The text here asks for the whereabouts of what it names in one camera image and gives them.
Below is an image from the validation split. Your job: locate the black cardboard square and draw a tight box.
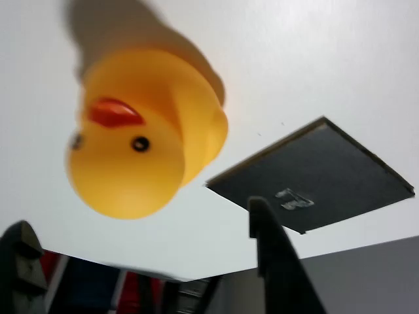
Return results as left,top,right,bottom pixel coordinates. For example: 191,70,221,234
205,116,416,236

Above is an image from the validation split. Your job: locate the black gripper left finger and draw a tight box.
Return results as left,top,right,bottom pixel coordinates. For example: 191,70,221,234
0,220,50,314

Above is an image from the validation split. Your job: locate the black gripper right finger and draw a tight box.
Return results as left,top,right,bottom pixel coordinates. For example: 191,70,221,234
247,196,328,314

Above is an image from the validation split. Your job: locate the yellow rubber duck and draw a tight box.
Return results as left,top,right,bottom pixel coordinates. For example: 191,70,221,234
65,48,229,220

